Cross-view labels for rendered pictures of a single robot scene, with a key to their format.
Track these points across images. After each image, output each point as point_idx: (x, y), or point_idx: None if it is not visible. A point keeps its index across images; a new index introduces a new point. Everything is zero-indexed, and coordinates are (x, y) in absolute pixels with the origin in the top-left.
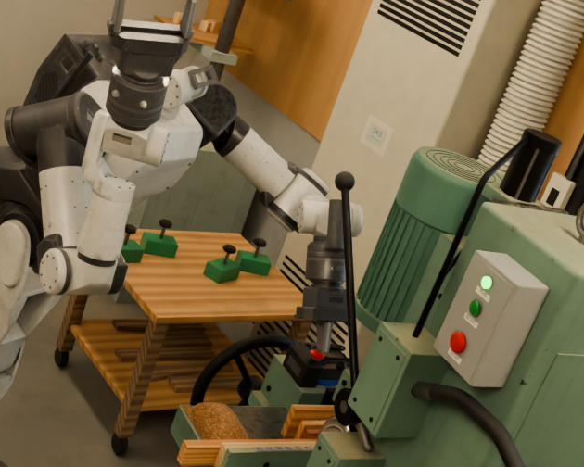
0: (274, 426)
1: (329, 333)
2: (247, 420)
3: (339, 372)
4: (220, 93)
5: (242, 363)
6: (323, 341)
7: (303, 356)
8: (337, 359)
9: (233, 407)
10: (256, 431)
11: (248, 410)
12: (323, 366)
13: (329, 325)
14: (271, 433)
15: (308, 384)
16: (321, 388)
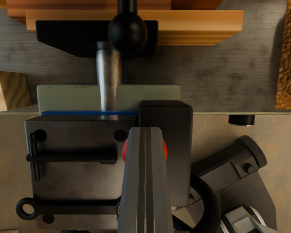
0: (216, 61)
1: (137, 184)
2: (254, 77)
3: (76, 118)
4: None
5: (176, 221)
6: (164, 155)
7: (177, 156)
8: (66, 154)
9: (262, 109)
10: (255, 49)
11: (240, 101)
12: (125, 127)
13: (143, 223)
14: (232, 44)
15: (164, 101)
16: (127, 99)
